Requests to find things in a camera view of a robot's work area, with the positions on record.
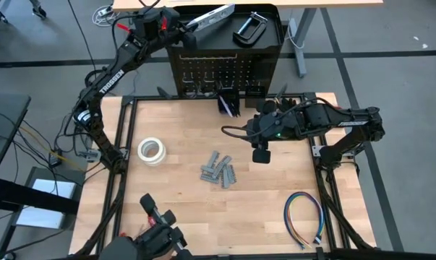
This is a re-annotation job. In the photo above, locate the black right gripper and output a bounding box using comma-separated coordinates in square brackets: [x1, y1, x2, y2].
[246, 108, 307, 142]

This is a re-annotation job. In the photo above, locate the metal pegboard hook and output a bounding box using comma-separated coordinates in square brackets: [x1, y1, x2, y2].
[202, 73, 216, 94]
[182, 71, 196, 94]

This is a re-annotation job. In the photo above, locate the gray power adapter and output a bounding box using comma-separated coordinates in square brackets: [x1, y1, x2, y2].
[48, 150, 64, 168]

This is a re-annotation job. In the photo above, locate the white masking tape roll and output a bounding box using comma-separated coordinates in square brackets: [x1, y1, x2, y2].
[137, 136, 167, 167]

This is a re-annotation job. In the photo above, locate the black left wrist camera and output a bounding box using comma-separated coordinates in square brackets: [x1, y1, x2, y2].
[182, 31, 199, 51]

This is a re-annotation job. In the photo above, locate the black pegboard bin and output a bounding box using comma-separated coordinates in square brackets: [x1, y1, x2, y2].
[216, 89, 241, 117]
[244, 85, 267, 108]

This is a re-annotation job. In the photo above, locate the black aluminium table frame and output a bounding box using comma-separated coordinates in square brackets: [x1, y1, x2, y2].
[68, 92, 380, 260]

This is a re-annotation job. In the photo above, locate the black C-clamp with silver screw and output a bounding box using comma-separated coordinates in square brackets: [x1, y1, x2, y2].
[232, 11, 269, 48]

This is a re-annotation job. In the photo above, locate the white and blue pen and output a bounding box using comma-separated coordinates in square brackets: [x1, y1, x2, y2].
[219, 95, 235, 118]

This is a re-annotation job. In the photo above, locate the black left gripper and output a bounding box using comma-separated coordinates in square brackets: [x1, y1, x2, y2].
[134, 7, 194, 43]

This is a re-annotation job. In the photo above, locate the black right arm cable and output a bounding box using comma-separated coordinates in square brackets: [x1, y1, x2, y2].
[221, 124, 262, 142]

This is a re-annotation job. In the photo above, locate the multicoloured wire bundle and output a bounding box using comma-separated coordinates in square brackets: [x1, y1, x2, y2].
[283, 191, 326, 251]

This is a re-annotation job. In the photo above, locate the white panel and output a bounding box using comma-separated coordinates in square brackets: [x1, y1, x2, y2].
[16, 178, 77, 230]

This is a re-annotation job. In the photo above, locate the black hanging cable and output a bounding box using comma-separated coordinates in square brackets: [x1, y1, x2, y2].
[67, 0, 98, 73]

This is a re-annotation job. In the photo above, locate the black pegboard stand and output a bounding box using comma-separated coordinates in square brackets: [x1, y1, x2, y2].
[166, 3, 286, 99]

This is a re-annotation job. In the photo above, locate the dark desk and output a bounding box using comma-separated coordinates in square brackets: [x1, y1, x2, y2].
[0, 92, 33, 189]

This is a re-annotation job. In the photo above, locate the white cable coil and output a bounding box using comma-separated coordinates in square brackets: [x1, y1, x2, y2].
[91, 4, 114, 27]

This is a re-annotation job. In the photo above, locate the small grey box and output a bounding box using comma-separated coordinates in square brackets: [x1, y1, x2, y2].
[186, 4, 236, 32]

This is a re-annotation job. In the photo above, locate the black chair caster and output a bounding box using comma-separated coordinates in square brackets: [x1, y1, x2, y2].
[29, 0, 48, 20]

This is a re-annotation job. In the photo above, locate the black table camera mount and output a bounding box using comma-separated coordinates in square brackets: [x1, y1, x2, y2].
[107, 192, 194, 260]

